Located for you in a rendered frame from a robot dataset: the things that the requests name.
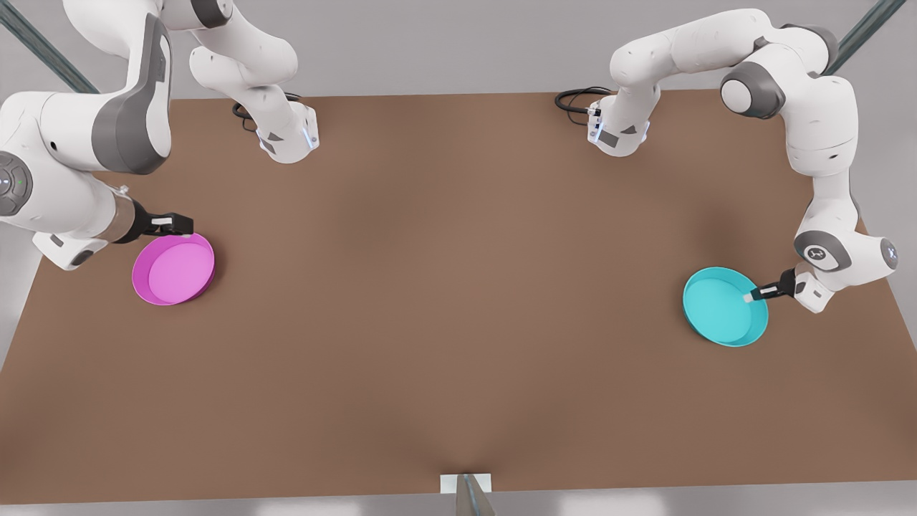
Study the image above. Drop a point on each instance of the pink plate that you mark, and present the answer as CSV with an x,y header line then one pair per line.
x,y
173,271

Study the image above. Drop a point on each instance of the blue plate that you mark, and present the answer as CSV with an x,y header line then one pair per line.
x,y
722,307

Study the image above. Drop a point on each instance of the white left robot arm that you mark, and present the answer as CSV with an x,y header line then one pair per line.
x,y
817,93

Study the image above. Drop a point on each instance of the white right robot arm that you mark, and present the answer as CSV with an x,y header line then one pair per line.
x,y
86,129

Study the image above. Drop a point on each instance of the silver frame post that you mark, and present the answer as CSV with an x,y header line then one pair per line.
x,y
863,32
469,494
43,47

